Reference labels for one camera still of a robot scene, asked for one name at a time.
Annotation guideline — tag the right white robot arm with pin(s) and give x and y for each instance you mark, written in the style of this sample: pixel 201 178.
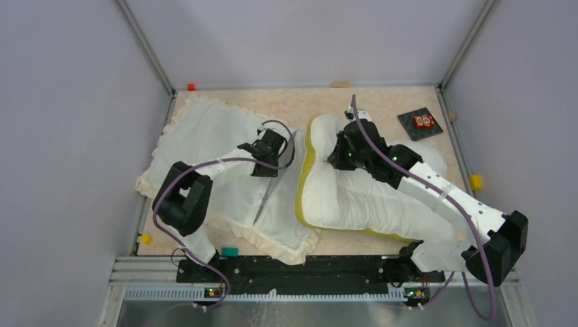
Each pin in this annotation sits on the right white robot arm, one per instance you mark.
pixel 497 240

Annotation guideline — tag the wooden peg back edge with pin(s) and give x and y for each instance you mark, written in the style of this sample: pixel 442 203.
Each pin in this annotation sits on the wooden peg back edge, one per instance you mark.
pixel 340 84

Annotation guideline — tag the yellow small block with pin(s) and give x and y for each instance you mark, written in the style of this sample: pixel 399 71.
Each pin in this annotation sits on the yellow small block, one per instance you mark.
pixel 145 239
pixel 476 182

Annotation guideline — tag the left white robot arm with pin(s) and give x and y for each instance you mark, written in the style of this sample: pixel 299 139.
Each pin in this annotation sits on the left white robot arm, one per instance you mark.
pixel 198 198

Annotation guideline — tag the yellow small block left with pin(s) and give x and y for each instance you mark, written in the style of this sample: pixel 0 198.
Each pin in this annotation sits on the yellow small block left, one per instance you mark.
pixel 145 239

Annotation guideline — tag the white cable duct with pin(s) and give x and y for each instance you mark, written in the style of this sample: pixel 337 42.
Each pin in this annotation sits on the white cable duct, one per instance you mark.
pixel 201 294

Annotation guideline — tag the yellow small block right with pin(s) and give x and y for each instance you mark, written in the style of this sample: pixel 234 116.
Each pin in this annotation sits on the yellow small block right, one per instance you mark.
pixel 476 182

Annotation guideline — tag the teal small block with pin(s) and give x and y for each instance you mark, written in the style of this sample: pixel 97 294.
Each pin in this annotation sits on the teal small block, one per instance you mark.
pixel 229 252

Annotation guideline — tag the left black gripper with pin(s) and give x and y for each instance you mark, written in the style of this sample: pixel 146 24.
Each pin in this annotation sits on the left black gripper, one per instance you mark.
pixel 270 172

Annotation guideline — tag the aluminium frame rail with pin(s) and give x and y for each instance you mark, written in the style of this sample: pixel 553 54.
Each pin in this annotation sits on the aluminium frame rail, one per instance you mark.
pixel 144 45

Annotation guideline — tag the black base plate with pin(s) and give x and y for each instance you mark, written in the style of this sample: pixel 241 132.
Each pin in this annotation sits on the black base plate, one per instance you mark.
pixel 319 275

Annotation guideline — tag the dark lego baseplate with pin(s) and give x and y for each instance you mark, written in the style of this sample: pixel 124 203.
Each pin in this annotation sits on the dark lego baseplate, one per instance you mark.
pixel 407 122

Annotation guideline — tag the white ruffled pillowcase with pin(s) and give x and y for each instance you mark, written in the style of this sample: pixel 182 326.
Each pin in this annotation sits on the white ruffled pillowcase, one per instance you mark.
pixel 207 134

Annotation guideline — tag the white pillow yellow edge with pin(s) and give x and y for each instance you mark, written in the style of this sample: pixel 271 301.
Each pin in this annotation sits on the white pillow yellow edge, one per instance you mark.
pixel 330 199

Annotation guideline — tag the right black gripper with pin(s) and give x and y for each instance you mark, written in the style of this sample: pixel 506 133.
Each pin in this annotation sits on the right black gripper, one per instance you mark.
pixel 337 157

